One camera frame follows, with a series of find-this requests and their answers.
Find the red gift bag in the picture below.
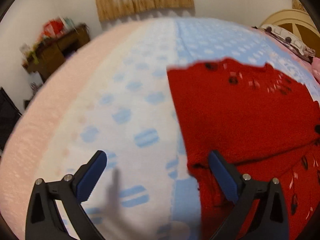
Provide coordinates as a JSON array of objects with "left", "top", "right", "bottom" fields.
[{"left": 43, "top": 20, "right": 64, "bottom": 38}]

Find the cream wooden headboard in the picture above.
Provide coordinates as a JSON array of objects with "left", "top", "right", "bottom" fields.
[{"left": 260, "top": 9, "right": 320, "bottom": 56}]

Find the red knitted sweater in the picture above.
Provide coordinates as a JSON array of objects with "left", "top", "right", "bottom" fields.
[{"left": 167, "top": 58, "right": 319, "bottom": 239}]

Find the dark wooden desk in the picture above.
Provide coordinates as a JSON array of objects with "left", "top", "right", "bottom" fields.
[{"left": 22, "top": 23, "right": 91, "bottom": 81}]

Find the pink pillow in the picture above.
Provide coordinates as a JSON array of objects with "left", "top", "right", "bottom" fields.
[{"left": 311, "top": 57, "right": 320, "bottom": 83}]

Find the blue pink dotted bed blanket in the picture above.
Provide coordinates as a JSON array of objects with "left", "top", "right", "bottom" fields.
[{"left": 1, "top": 18, "right": 319, "bottom": 239}]

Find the grey patterned pillow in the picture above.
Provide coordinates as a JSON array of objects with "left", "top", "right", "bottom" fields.
[{"left": 259, "top": 24, "right": 316, "bottom": 63}]

